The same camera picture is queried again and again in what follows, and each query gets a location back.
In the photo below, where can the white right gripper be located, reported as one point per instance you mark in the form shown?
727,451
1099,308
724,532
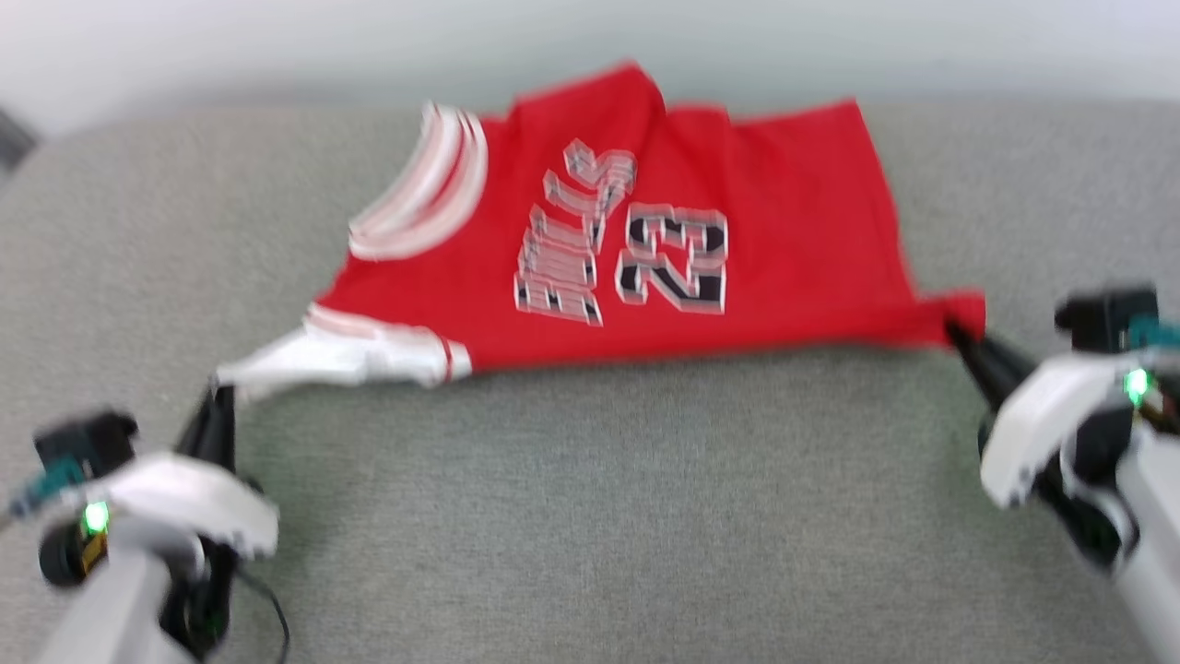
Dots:
1042,424

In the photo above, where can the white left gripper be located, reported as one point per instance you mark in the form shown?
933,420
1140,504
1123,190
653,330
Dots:
194,503

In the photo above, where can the red basketball jersey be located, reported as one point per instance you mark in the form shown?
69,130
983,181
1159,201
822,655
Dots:
784,240

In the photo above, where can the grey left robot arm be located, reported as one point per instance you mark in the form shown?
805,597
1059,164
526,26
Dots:
111,599

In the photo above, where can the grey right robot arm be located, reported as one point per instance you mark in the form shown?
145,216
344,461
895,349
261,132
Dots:
1143,535

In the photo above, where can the grey metal bar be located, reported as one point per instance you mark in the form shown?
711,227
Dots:
13,138

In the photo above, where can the grey fabric sofa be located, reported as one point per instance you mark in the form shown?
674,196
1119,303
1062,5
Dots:
599,498

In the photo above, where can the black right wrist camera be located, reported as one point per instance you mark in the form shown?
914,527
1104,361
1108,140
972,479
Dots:
1106,318

